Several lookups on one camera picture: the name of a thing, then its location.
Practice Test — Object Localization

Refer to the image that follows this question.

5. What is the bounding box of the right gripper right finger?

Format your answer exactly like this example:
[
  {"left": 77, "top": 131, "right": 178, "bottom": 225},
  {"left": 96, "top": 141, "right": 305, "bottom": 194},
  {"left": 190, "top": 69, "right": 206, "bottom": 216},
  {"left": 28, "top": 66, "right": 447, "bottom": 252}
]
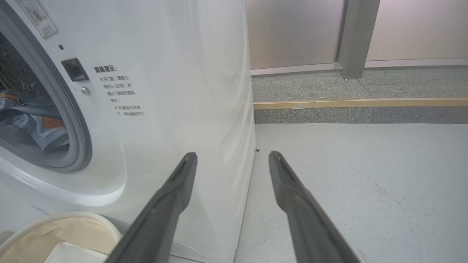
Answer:
[{"left": 268, "top": 150, "right": 362, "bottom": 263}]

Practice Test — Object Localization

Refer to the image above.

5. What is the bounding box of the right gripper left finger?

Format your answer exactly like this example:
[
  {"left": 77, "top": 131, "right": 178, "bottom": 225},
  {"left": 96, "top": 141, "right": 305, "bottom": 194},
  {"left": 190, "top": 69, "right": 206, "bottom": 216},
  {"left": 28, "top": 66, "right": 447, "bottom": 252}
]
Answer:
[{"left": 104, "top": 152, "right": 198, "bottom": 263}]

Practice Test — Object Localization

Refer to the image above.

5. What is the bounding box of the blue orange patterned cloth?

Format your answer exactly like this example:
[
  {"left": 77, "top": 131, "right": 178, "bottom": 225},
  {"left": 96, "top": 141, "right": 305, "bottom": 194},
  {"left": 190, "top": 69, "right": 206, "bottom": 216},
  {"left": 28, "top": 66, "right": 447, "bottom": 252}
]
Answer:
[{"left": 0, "top": 89, "right": 70, "bottom": 152}]

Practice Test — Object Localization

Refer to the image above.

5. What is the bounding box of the beige fabric laundry basket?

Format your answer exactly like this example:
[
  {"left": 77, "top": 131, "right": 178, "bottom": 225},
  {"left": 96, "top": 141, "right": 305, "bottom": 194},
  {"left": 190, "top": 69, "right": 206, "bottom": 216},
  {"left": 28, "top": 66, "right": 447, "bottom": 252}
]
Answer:
[{"left": 0, "top": 211, "right": 123, "bottom": 263}]

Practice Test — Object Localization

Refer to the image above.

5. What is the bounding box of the white front-load washing machine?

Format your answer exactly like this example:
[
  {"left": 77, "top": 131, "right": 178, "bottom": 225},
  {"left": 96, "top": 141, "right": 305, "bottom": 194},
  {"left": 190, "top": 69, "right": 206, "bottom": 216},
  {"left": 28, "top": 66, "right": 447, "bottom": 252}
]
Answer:
[{"left": 0, "top": 0, "right": 256, "bottom": 263}]

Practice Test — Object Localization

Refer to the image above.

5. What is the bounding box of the white folded sheet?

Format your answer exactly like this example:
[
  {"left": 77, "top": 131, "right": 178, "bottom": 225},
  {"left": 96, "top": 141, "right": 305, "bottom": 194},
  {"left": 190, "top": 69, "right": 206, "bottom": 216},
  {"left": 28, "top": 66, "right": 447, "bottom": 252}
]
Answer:
[{"left": 44, "top": 241, "right": 110, "bottom": 263}]

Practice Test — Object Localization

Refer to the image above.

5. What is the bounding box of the grey metal pillar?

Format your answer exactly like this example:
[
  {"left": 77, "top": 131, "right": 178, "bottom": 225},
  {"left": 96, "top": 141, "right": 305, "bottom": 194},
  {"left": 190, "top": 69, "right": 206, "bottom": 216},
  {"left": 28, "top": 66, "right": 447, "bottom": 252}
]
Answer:
[{"left": 336, "top": 0, "right": 381, "bottom": 79}]

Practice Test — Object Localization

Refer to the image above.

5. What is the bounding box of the grey warning sticker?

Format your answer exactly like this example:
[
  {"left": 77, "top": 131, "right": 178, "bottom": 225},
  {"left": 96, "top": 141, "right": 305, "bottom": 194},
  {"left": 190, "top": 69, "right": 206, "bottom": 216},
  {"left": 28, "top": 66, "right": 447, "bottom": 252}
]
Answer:
[{"left": 16, "top": 0, "right": 58, "bottom": 39}]

